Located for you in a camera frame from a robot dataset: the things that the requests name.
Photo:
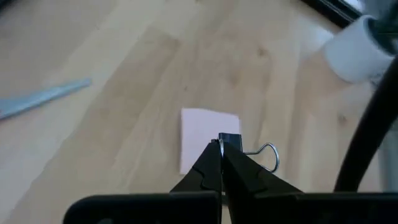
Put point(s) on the black binder clip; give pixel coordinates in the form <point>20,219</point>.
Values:
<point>231,138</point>

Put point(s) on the pink sticky note pad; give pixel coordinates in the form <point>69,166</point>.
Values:
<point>202,133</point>

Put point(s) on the teal plant in white pot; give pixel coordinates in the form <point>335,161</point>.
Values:
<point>351,53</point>

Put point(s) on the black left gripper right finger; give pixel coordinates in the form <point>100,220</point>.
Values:
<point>245,177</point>

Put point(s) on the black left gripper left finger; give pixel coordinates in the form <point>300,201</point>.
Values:
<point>208,174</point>

